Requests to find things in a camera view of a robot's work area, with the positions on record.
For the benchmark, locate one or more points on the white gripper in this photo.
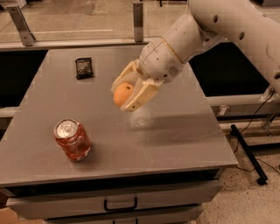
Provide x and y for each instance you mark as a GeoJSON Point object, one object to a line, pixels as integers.
{"type": "Point", "coordinates": [159, 61]}

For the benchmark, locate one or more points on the orange fruit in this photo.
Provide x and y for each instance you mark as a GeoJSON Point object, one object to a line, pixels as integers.
{"type": "Point", "coordinates": [122, 93]}

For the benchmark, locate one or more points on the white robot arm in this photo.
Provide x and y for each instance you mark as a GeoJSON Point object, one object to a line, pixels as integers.
{"type": "Point", "coordinates": [205, 24]}

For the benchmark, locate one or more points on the red coke can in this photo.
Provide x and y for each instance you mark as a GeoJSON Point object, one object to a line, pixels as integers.
{"type": "Point", "coordinates": [71, 136]}

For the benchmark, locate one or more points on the black snack packet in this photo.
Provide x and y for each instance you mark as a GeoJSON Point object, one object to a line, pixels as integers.
{"type": "Point", "coordinates": [84, 68]}

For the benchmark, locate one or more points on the glass barrier panel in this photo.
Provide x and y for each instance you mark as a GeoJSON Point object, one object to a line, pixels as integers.
{"type": "Point", "coordinates": [65, 20]}

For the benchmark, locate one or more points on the grey lower drawer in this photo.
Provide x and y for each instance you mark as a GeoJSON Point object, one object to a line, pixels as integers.
{"type": "Point", "coordinates": [164, 215]}

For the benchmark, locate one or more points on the grey drawer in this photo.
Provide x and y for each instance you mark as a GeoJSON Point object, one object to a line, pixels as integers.
{"type": "Point", "coordinates": [164, 215]}
{"type": "Point", "coordinates": [81, 203]}

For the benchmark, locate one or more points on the black floor bar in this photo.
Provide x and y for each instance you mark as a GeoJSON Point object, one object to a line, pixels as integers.
{"type": "Point", "coordinates": [262, 180]}

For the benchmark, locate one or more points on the grey top drawer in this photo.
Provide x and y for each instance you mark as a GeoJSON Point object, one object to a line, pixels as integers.
{"type": "Point", "coordinates": [81, 203]}

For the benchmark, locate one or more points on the middle metal bracket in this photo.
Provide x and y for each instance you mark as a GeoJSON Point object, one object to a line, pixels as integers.
{"type": "Point", "coordinates": [138, 20]}

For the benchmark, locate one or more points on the metal bracket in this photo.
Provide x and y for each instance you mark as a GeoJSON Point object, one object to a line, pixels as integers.
{"type": "Point", "coordinates": [25, 34]}
{"type": "Point", "coordinates": [138, 20]}

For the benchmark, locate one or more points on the left metal bracket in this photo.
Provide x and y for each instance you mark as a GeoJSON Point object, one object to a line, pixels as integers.
{"type": "Point", "coordinates": [25, 34]}

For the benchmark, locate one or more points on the black drawer handle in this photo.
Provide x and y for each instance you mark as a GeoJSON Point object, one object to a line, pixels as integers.
{"type": "Point", "coordinates": [120, 206]}

